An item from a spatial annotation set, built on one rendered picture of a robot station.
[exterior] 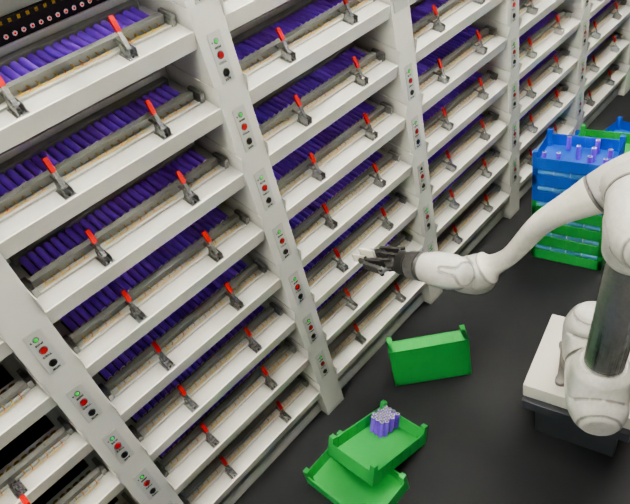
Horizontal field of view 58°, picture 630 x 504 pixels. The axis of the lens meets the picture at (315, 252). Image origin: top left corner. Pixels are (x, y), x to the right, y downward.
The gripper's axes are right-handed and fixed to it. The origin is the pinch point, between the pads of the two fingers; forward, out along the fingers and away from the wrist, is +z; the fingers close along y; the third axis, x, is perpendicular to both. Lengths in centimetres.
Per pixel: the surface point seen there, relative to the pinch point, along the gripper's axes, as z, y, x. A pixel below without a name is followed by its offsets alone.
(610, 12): 17, 233, -2
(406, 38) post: -4, 47, 55
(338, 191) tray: 14.7, 11.6, 17.3
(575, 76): 15, 182, -17
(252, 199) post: -0.2, -28.5, 39.8
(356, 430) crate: 4, -30, -57
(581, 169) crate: -28, 94, -20
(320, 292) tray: 12.1, -14.2, -7.6
